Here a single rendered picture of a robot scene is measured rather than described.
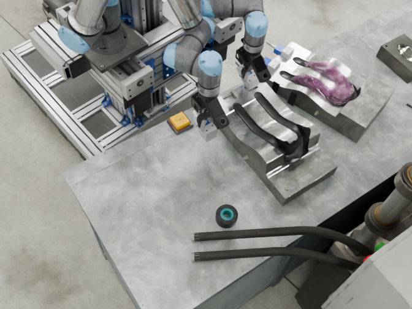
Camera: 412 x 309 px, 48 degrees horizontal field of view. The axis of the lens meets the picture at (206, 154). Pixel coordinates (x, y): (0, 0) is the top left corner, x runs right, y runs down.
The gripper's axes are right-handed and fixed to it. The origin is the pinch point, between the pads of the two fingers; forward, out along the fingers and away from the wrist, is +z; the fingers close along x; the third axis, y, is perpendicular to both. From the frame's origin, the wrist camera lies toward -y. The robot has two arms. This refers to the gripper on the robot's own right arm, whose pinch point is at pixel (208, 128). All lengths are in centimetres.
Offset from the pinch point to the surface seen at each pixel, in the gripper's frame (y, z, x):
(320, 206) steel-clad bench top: -44, 15, -22
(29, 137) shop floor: 105, 95, 53
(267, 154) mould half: -20.0, 1.5, -12.5
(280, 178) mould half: -28.1, 8.9, -13.8
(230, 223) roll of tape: -32.0, 11.4, 11.4
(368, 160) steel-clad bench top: -39, 15, -52
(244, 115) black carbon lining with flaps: 1.6, 6.9, -18.6
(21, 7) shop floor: 215, 96, 13
